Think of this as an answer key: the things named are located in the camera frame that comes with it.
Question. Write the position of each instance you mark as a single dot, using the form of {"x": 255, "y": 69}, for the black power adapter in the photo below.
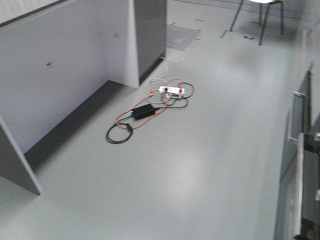
{"x": 143, "y": 111}

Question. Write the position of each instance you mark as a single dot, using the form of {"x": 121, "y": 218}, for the white chair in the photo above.
{"x": 263, "y": 14}

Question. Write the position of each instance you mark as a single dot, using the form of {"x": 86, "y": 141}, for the grey kitchen island counter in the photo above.
{"x": 50, "y": 63}

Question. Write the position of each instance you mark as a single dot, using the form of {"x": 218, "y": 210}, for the white power strip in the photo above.
{"x": 171, "y": 90}

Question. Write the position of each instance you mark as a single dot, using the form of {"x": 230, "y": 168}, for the dark grey cabinet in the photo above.
{"x": 151, "y": 34}

